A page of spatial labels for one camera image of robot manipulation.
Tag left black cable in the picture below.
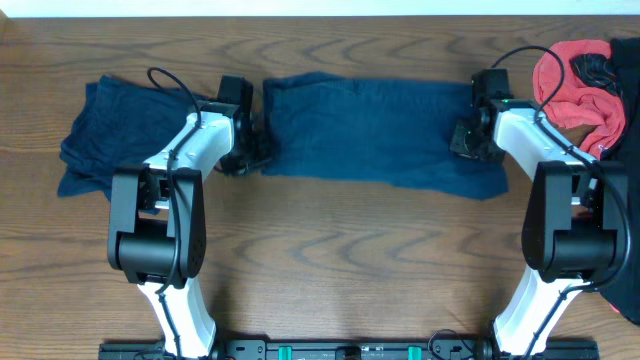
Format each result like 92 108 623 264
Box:
146 67 204 360

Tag black cable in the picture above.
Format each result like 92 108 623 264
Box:
146 67 204 360
489 45 632 360

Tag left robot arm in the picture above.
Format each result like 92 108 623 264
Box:
99 75 271 359

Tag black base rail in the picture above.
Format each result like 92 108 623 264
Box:
98 335 600 360

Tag black garment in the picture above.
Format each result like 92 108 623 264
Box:
570 38 639 325

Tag navy blue shorts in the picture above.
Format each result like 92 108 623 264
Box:
263 73 508 200

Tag red cloth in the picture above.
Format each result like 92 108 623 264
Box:
533 40 626 158

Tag folded navy blue garment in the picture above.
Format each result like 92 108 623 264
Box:
57 75 193 199

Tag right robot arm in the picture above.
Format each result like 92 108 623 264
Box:
450 68 631 359

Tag right black cable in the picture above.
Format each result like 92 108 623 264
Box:
489 45 632 360

